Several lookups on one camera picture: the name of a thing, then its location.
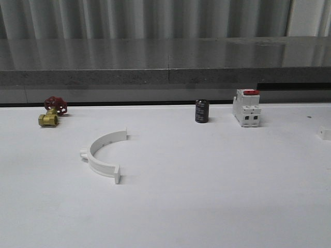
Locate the brass valve red handwheel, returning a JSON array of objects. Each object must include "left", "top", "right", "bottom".
[{"left": 38, "top": 96, "right": 68, "bottom": 127}]

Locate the black cylindrical capacitor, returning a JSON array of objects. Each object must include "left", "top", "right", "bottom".
[{"left": 195, "top": 99, "right": 209, "bottom": 123}]

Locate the white half clamp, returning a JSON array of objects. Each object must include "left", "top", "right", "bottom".
[
  {"left": 317, "top": 126, "right": 331, "bottom": 141},
  {"left": 79, "top": 129, "right": 127, "bottom": 184}
]

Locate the grey stone ledge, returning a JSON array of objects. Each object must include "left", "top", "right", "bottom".
[{"left": 1, "top": 37, "right": 330, "bottom": 88}]

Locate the white circuit breaker red switch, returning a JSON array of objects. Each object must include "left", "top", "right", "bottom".
[{"left": 232, "top": 89, "right": 261, "bottom": 128}]

